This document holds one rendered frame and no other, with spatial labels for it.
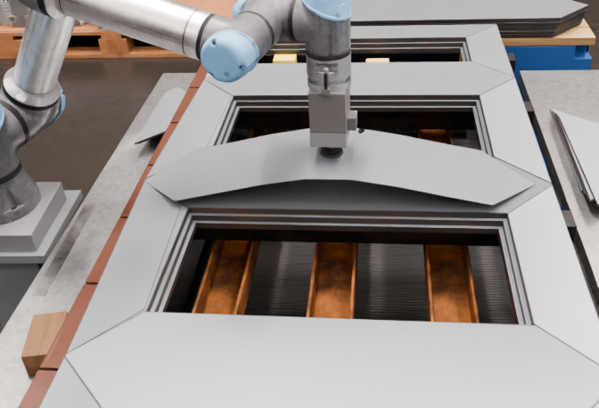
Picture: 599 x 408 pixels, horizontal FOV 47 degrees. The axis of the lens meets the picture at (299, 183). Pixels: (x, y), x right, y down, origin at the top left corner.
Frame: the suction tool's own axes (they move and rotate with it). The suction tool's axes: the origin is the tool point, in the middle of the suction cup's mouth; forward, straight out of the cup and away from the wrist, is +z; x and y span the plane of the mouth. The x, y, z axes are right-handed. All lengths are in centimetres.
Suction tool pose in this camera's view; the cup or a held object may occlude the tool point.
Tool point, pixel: (332, 158)
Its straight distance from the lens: 127.1
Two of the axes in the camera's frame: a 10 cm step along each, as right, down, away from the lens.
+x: -9.9, -0.4, 1.6
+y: 1.5, -5.6, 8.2
